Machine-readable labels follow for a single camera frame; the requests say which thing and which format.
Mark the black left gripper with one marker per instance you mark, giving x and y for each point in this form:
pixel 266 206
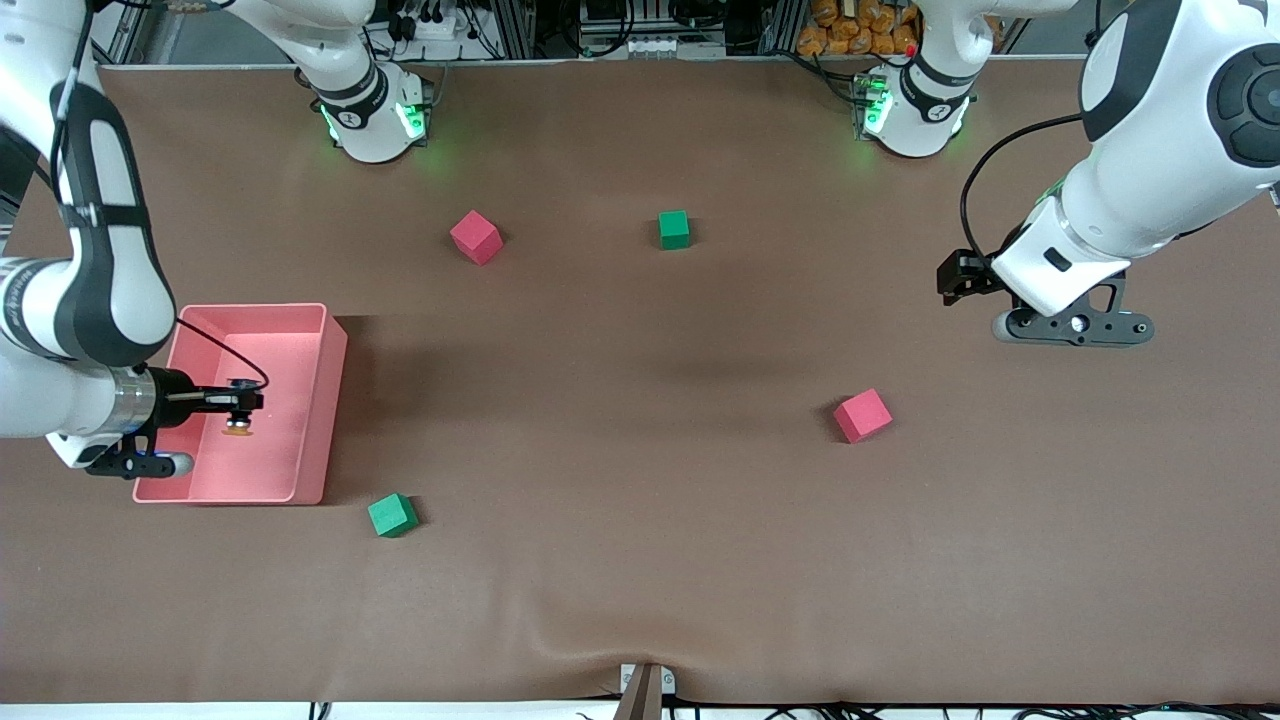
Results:
pixel 966 277

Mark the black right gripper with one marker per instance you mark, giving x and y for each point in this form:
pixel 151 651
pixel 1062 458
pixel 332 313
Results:
pixel 176 394

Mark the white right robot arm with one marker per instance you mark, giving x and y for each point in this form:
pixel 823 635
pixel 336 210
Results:
pixel 30 400

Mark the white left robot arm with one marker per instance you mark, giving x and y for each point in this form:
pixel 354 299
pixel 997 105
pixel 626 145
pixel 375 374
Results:
pixel 1150 100

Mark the pink plastic bin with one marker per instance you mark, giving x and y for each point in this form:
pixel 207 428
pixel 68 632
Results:
pixel 290 450

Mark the pink foam cube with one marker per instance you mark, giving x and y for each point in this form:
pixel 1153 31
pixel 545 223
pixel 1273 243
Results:
pixel 862 416
pixel 476 238

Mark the green foam cube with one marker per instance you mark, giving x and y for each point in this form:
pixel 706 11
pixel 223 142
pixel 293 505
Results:
pixel 392 516
pixel 674 230

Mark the bag of orange items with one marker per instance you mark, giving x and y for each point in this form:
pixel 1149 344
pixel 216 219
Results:
pixel 850 30

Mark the white terminal block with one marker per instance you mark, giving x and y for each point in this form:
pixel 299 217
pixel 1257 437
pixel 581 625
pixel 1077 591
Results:
pixel 650 47

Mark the table cover mat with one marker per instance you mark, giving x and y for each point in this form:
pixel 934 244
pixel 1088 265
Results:
pixel 640 550

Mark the white power strip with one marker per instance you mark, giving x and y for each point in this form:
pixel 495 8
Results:
pixel 440 28

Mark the aluminium frame profile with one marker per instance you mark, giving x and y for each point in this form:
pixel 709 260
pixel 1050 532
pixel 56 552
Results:
pixel 120 35
pixel 782 25
pixel 512 28

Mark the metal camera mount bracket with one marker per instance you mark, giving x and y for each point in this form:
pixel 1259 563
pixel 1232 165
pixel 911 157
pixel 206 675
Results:
pixel 645 695

